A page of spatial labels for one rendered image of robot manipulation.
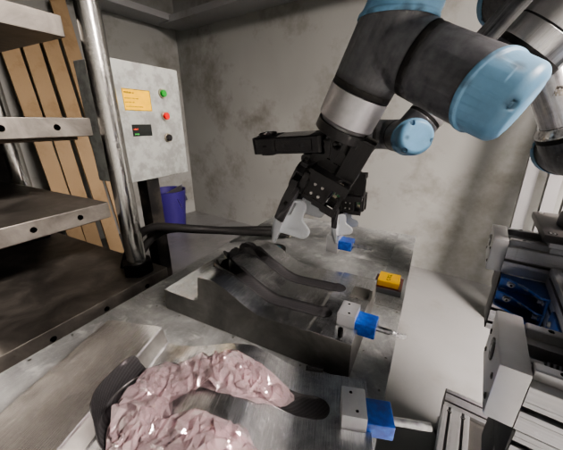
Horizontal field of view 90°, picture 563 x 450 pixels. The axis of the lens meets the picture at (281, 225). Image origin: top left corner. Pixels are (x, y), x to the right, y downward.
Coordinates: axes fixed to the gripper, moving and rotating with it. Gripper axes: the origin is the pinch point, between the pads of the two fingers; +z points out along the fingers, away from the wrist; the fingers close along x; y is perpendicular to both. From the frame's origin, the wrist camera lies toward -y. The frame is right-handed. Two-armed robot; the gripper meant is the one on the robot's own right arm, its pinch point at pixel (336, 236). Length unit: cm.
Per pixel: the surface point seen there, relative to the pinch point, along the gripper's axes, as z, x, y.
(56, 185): 19, 48, -269
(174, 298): 10.6, -36.1, -31.8
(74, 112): -42, 79, -274
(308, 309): 6.9, -28.8, 2.9
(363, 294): 7.8, -15.7, 12.2
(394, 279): 11.3, 1.7, 17.9
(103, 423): 8, -66, -14
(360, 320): 4.6, -30.3, 14.6
